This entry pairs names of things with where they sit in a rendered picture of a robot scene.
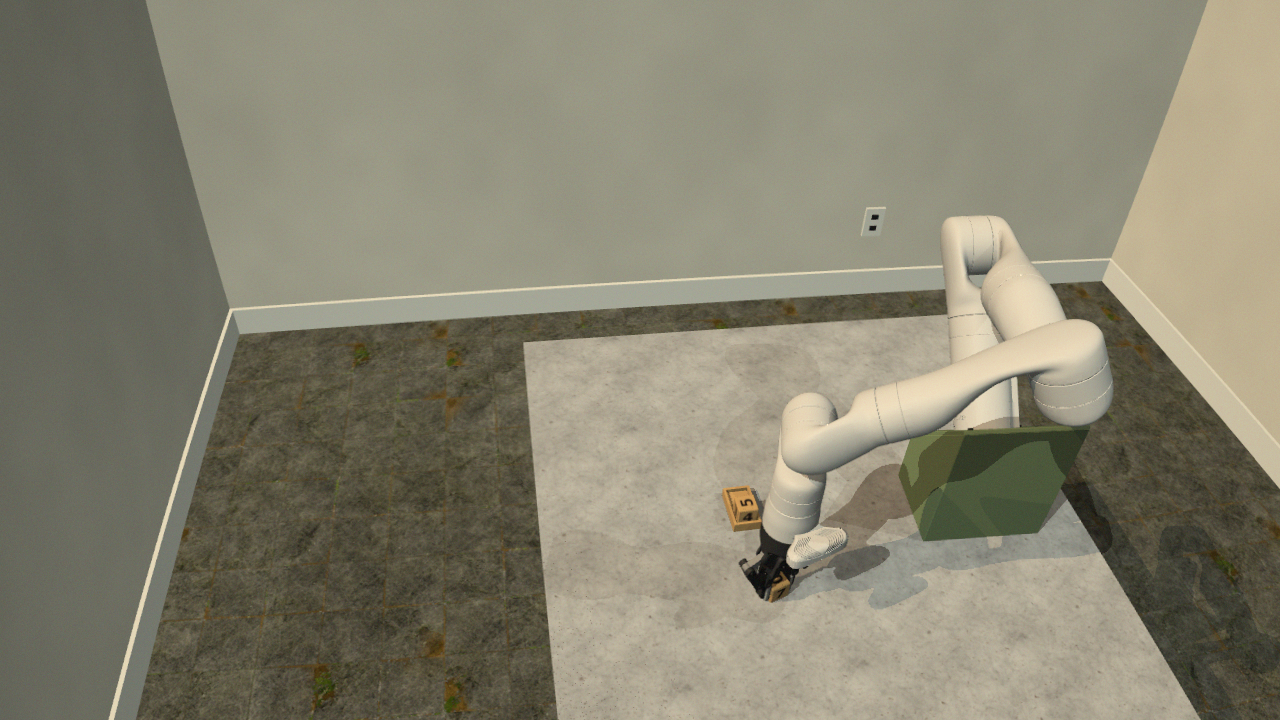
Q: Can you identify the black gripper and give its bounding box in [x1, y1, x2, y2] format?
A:
[739, 523, 799, 601]

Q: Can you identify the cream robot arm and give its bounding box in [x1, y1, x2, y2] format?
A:
[762, 215, 1114, 569]

